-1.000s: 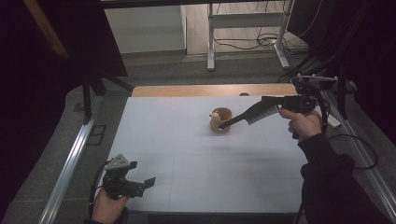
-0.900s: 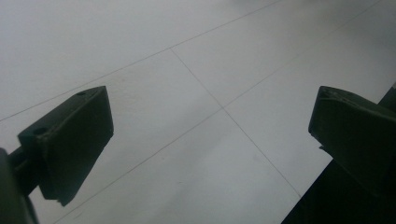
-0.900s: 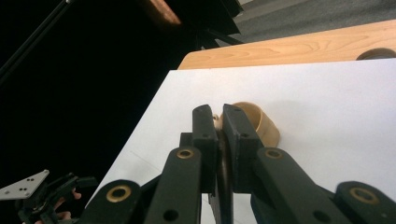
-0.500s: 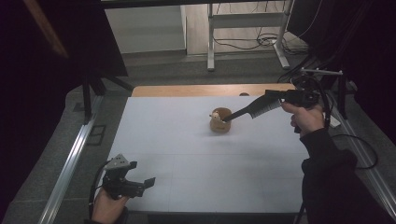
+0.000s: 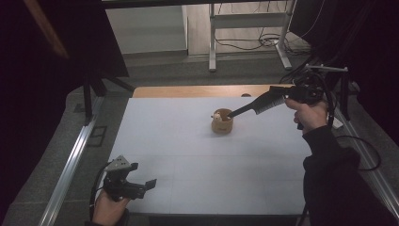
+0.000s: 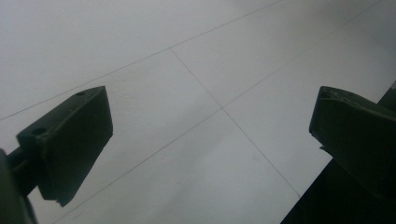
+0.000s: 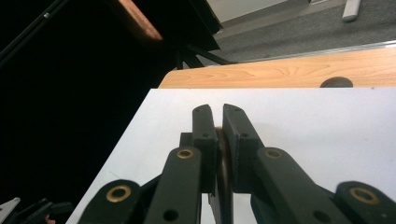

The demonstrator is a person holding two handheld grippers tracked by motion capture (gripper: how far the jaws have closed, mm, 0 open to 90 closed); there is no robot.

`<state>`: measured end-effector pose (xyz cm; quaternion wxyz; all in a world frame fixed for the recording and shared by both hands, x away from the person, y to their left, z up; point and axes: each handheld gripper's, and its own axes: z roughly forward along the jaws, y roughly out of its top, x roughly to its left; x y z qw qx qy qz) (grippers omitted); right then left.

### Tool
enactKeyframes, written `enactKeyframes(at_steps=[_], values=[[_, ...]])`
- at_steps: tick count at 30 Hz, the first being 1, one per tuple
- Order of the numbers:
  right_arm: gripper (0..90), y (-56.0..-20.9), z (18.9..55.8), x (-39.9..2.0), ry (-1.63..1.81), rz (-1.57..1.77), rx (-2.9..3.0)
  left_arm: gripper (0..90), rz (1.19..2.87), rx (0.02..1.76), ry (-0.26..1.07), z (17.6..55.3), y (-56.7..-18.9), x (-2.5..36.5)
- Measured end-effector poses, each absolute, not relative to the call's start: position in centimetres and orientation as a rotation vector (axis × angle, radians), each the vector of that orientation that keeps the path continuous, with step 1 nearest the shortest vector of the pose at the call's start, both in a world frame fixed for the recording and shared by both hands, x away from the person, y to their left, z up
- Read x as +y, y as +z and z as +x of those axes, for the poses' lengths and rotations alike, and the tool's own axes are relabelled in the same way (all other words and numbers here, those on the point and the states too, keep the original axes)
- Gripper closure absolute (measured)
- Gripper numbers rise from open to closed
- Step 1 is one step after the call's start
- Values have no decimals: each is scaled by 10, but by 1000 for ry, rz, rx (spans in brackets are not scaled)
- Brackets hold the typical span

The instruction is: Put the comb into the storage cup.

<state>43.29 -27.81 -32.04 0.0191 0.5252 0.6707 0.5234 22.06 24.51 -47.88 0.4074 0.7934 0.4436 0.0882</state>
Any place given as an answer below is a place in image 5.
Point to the person's left hand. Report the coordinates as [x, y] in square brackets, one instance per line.
[109, 210]

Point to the wooden cup with bear figure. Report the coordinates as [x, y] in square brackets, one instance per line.
[221, 124]

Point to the white table cover sheet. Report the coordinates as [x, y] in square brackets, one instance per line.
[188, 157]

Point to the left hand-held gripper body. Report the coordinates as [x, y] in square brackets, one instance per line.
[120, 183]

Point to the white metal desk frame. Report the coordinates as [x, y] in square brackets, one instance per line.
[247, 20]

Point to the white power strip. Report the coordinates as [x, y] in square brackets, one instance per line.
[338, 123]

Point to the black curtain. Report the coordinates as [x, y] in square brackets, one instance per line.
[37, 94]
[370, 47]

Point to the person's right hand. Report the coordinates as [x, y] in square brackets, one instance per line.
[310, 116]

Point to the aluminium floor rail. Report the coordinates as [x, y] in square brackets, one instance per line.
[379, 175]
[70, 169]

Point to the black comb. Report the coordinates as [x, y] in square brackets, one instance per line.
[255, 105]

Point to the dark floor hatch cover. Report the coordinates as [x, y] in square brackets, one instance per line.
[98, 135]

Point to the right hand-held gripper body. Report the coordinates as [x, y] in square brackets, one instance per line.
[309, 91]

